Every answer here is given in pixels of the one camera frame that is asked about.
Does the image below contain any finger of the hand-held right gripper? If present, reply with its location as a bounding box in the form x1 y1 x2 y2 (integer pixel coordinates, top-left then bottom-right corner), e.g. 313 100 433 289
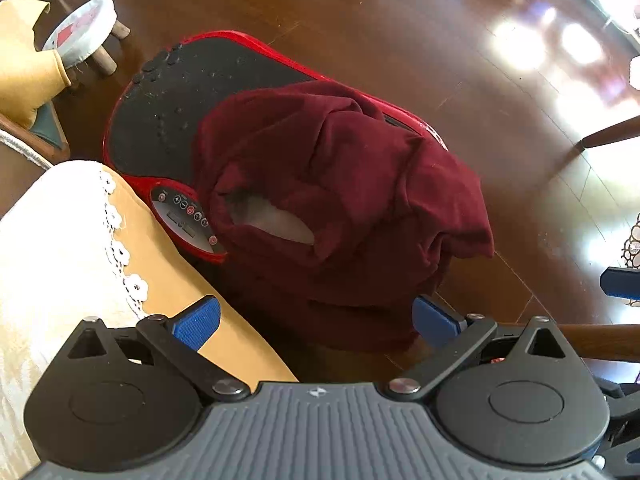
599 266 640 302

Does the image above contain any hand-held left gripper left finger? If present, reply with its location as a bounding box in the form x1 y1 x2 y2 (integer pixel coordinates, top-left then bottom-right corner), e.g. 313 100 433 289
66 295 252 403

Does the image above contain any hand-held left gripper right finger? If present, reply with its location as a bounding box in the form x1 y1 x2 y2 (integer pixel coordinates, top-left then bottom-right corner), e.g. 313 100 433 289
388 295 572 404

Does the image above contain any maroon sweater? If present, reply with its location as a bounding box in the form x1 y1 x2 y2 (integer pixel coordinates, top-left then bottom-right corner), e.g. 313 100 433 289
192 80 497 354

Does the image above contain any wooden table leg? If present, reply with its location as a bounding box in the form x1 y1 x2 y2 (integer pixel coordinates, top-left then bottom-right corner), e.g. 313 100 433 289
580 114 640 151

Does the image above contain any white lace sofa throw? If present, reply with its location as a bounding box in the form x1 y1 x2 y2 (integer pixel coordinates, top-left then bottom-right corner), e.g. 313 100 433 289
0 159 152 480

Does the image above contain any red black vibration plate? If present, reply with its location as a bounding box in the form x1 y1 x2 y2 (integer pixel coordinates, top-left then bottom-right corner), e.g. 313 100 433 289
103 30 451 267

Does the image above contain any green seat cushion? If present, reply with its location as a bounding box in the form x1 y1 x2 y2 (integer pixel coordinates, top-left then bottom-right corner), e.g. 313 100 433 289
29 101 65 145

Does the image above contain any round white wooden stool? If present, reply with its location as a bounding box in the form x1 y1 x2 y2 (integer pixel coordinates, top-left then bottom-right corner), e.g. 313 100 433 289
42 0 132 79

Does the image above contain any wooden table frame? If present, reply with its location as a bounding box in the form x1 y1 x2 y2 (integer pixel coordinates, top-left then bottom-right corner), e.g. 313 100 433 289
500 321 640 365

